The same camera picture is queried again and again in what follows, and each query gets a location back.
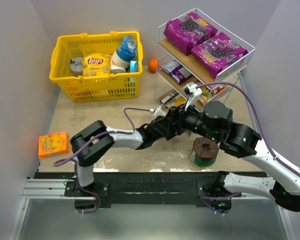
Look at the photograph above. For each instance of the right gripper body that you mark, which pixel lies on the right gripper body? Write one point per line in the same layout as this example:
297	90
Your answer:
177	119

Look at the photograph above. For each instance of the brown chocolate bar wrapper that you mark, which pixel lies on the brown chocolate bar wrapper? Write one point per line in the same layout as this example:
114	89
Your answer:
169	97

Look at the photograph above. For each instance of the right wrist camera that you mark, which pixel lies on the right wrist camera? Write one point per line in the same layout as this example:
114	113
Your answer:
193	93

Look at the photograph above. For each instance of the white wire wooden shelf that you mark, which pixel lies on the white wire wooden shelf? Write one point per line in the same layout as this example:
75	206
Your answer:
166	52

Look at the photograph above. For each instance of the blue white wrapped roll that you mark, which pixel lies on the blue white wrapped roll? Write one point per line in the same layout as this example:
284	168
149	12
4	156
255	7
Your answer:
123	55

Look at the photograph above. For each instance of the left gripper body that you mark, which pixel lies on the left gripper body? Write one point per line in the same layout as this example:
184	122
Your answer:
153	133

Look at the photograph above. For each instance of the orange fruit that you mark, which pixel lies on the orange fruit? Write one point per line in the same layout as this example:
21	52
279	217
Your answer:
152	65

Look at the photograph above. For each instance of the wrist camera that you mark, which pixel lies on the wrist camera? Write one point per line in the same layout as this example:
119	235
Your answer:
159	111
193	93

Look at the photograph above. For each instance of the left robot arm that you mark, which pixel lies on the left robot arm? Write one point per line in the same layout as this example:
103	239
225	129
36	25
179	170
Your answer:
90	144

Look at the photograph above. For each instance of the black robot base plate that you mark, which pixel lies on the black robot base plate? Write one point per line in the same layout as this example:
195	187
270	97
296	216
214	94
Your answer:
152	188

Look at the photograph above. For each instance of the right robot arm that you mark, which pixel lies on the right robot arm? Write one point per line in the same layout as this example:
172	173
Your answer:
282	183

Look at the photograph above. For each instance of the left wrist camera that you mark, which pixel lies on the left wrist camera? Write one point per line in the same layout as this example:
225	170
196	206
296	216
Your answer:
159	111

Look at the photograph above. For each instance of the dark purple candy bag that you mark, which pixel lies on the dark purple candy bag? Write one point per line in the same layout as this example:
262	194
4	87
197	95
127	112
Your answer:
177	71

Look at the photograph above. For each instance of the green brown tin can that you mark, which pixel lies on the green brown tin can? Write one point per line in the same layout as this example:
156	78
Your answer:
204	152

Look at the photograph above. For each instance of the grey crumpled paper cups pack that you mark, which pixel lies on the grey crumpled paper cups pack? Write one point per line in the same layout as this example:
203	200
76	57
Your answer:
76	66

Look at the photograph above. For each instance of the teal foil box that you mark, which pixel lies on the teal foil box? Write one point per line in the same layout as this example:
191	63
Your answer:
134	66

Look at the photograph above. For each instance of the purple grape candy bag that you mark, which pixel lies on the purple grape candy bag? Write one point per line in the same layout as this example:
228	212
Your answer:
188	33
218	52

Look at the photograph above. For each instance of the yellow plastic shopping basket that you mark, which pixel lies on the yellow plastic shopping basket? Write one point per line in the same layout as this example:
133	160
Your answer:
84	89

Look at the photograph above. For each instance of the orange snack box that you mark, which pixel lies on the orange snack box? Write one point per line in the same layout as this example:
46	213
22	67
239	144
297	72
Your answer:
53	144

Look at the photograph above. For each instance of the yellow Lays chips bag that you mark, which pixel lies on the yellow Lays chips bag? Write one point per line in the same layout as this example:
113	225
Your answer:
96	64

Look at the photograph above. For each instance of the Fox's fruits candy bag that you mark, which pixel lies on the Fox's fruits candy bag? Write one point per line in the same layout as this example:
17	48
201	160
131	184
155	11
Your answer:
212	93

